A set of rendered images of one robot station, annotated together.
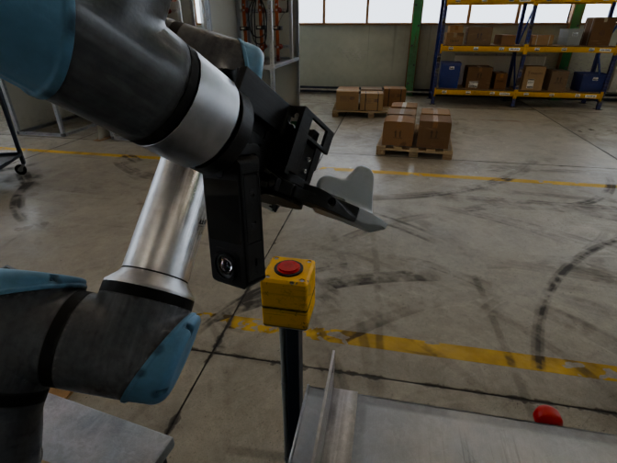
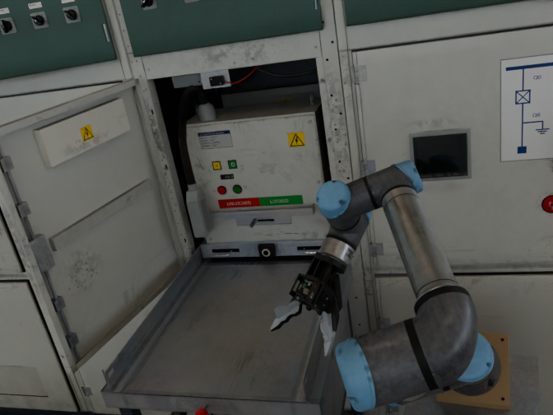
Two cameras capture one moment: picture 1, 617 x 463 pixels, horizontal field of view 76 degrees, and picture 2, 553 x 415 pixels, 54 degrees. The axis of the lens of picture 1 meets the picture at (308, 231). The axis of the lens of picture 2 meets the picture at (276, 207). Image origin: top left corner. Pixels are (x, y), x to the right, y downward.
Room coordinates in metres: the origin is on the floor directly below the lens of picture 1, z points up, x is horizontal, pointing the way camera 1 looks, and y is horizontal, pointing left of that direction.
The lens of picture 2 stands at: (1.39, 0.10, 1.81)
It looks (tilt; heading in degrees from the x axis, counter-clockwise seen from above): 23 degrees down; 187
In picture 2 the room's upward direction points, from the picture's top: 10 degrees counter-clockwise
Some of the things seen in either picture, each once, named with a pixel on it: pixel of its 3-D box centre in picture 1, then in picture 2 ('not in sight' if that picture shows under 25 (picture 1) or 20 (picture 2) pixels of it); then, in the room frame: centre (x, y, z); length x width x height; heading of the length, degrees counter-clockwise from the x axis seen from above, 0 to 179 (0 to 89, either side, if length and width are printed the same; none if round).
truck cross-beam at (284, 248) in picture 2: not in sight; (269, 246); (-0.41, -0.16, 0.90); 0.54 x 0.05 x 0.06; 79
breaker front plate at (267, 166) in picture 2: not in sight; (256, 185); (-0.40, -0.16, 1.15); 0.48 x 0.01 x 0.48; 79
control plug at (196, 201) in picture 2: not in sight; (199, 211); (-0.37, -0.38, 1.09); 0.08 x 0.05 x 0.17; 169
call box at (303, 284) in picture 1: (289, 291); not in sight; (0.57, 0.03, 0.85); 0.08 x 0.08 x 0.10; 79
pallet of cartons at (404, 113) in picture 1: (416, 127); not in sight; (4.72, -1.28, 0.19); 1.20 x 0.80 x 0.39; 165
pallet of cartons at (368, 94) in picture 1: (371, 100); not in sight; (6.57, -1.01, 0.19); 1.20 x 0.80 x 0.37; 83
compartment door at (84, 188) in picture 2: not in sight; (101, 216); (-0.15, -0.64, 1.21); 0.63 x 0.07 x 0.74; 158
